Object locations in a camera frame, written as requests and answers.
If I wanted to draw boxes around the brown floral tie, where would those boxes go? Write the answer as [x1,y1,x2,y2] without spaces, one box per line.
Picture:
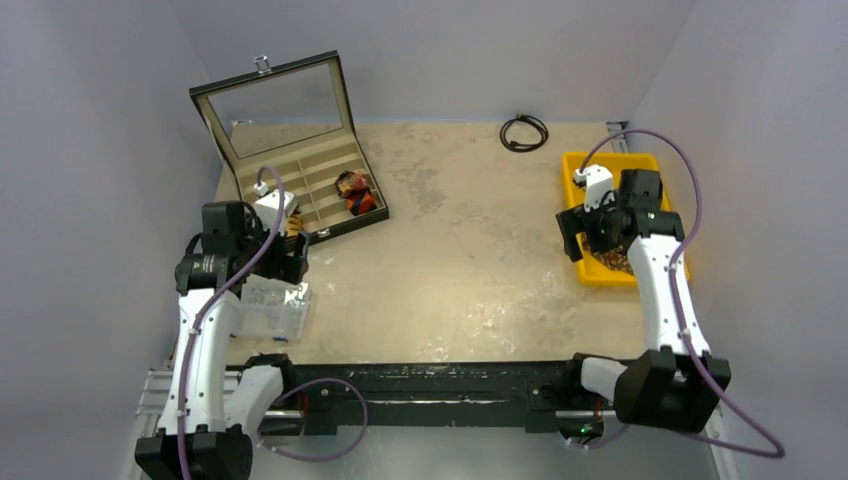
[580,236,634,276]

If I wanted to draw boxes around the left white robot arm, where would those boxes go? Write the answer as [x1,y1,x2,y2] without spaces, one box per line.
[134,201,309,479]

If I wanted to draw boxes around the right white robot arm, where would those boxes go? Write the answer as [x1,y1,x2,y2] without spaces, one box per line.
[556,166,731,434]

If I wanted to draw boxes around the yellow patterned rolled tie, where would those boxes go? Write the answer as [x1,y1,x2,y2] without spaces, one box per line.
[285,214,304,237]

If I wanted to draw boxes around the yellow plastic tray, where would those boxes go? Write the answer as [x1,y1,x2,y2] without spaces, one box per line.
[556,152,684,288]

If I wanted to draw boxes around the clear plastic screw box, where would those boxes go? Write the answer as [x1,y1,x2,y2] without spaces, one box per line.
[232,275,313,342]

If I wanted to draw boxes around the orange navy rolled tie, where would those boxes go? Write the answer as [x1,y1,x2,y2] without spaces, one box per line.
[345,188,378,216]

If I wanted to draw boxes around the multicolour patterned rolled tie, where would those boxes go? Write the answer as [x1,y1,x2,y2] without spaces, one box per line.
[334,170,370,198]

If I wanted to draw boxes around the black tie display box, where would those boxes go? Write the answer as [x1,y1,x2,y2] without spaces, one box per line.
[189,50,390,242]

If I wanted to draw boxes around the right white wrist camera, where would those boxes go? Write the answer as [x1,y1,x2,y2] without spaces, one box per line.
[572,165,615,212]

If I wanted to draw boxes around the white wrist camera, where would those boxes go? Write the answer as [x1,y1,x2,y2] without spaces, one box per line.
[253,182,299,236]
[572,165,615,212]

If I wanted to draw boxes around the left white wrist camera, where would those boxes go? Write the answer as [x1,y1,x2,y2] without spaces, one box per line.
[253,182,299,236]

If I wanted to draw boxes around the black coiled cable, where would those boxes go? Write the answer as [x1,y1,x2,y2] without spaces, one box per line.
[499,114,550,154]

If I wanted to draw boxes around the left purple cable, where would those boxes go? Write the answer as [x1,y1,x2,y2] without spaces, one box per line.
[175,165,370,480]

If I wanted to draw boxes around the purple cable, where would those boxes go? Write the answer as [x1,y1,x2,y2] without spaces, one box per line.
[175,165,370,480]
[568,128,787,460]

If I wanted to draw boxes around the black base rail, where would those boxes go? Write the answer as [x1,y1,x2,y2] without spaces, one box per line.
[259,355,614,439]

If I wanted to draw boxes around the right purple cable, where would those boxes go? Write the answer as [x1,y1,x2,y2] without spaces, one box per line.
[568,128,787,460]

